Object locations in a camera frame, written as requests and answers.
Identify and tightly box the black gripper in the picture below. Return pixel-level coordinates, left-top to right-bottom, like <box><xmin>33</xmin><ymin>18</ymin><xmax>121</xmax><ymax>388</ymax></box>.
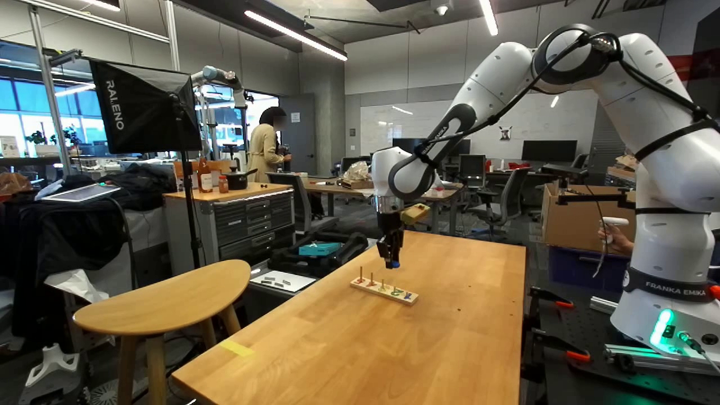
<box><xmin>377</xmin><ymin>209</ymin><xmax>407</xmax><ymax>269</ymax></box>

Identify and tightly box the wooden peg platform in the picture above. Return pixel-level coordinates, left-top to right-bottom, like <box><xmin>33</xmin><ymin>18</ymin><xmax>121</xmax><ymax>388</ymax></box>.
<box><xmin>350</xmin><ymin>263</ymin><xmax>421</xmax><ymax>307</ymax></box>

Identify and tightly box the teal case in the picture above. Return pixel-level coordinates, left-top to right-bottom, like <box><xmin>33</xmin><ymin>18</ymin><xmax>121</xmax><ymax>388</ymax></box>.
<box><xmin>296</xmin><ymin>238</ymin><xmax>350</xmax><ymax>263</ymax></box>

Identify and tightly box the white flat box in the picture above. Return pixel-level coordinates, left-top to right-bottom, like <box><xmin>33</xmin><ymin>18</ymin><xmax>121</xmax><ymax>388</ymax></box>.
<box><xmin>247</xmin><ymin>265</ymin><xmax>319</xmax><ymax>297</ymax></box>

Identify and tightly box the grey drawer tool cabinet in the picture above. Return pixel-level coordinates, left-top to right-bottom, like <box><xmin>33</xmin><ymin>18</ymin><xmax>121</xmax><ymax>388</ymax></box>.
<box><xmin>163</xmin><ymin>182</ymin><xmax>297</xmax><ymax>277</ymax></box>

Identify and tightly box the black clamp with orange tip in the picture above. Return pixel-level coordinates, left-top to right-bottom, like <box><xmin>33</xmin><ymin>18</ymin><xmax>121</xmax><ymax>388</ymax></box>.
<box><xmin>526</xmin><ymin>285</ymin><xmax>579</xmax><ymax>312</ymax></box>
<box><xmin>534</xmin><ymin>331</ymin><xmax>596</xmax><ymax>370</ymax></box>

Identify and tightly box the black container on cabinet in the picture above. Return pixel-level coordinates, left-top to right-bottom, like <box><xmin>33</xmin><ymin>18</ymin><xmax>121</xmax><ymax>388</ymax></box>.
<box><xmin>225</xmin><ymin>169</ymin><xmax>260</xmax><ymax>190</ymax></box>

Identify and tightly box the person in yellow top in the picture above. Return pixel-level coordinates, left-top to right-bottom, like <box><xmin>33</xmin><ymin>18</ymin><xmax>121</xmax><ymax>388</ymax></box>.
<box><xmin>244</xmin><ymin>104</ymin><xmax>296</xmax><ymax>184</ymax></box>

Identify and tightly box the yellow tape strip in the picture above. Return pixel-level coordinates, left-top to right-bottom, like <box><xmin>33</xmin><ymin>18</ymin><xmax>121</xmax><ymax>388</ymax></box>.
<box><xmin>220</xmin><ymin>337</ymin><xmax>258</xmax><ymax>359</ymax></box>

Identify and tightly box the blue storage bin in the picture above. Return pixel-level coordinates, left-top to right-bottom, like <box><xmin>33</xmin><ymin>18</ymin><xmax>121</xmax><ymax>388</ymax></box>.
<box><xmin>547</xmin><ymin>244</ymin><xmax>636</xmax><ymax>298</ymax></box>

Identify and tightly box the cardboard box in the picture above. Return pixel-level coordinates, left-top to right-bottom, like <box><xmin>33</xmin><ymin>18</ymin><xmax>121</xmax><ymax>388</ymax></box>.
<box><xmin>541</xmin><ymin>180</ymin><xmax>639</xmax><ymax>258</ymax></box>

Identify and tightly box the red bottle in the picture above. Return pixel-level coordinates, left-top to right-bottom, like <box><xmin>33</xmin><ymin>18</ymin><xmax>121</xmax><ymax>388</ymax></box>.
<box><xmin>193</xmin><ymin>158</ymin><xmax>232</xmax><ymax>195</ymax></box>

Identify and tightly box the black light stand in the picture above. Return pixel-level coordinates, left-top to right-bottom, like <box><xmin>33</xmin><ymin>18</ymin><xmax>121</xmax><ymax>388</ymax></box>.
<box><xmin>179</xmin><ymin>149</ymin><xmax>207</xmax><ymax>269</ymax></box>

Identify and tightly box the round wooden stool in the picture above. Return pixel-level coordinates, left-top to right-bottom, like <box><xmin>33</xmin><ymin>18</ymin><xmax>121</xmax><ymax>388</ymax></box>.
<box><xmin>71</xmin><ymin>256</ymin><xmax>254</xmax><ymax>405</ymax></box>

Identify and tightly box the black softbox light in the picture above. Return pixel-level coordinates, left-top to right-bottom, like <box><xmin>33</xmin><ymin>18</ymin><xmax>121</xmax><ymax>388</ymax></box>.
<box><xmin>88</xmin><ymin>59</ymin><xmax>205</xmax><ymax>158</ymax></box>

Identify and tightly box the black cloth pile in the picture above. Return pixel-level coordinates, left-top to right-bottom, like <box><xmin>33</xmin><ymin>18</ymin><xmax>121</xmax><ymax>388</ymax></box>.
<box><xmin>0</xmin><ymin>189</ymin><xmax>132</xmax><ymax>351</ymax></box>

